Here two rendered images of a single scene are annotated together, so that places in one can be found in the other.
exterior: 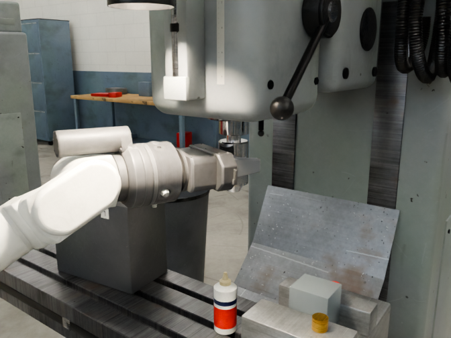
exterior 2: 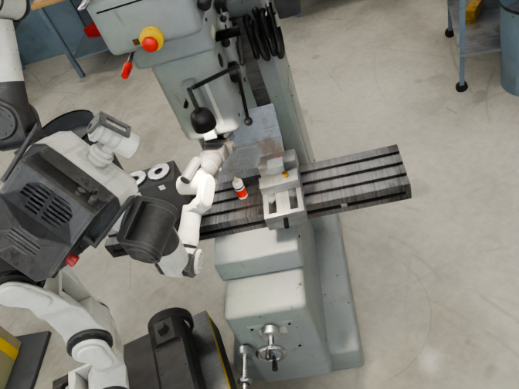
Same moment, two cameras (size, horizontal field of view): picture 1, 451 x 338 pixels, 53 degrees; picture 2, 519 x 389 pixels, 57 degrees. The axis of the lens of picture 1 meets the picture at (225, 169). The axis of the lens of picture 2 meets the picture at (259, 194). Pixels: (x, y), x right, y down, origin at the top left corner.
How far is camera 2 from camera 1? 1.19 m
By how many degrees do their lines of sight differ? 35
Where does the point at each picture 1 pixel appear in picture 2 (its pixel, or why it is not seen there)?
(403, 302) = (290, 136)
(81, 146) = (193, 175)
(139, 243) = not seen: hidden behind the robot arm
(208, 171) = (225, 151)
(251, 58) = (232, 112)
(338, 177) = not seen: hidden behind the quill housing
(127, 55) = not seen: outside the picture
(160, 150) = (210, 157)
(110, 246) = (171, 198)
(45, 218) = (206, 204)
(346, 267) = (263, 139)
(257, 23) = (229, 100)
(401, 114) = (256, 64)
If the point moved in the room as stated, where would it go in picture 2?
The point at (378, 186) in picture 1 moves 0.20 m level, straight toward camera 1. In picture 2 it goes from (259, 97) to (275, 121)
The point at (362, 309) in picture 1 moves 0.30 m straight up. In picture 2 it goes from (292, 160) to (272, 96)
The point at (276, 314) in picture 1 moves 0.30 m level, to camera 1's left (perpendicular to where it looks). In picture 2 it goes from (269, 180) to (206, 229)
